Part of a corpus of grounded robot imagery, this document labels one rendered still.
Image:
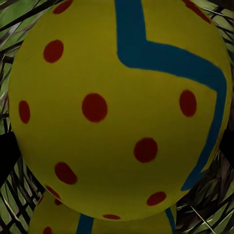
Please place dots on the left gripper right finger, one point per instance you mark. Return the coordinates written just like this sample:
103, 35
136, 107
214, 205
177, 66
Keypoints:
227, 146

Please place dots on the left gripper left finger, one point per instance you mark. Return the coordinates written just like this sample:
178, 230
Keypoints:
9, 154

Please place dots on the wicker basket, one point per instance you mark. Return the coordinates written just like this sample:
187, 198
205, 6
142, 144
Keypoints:
187, 222

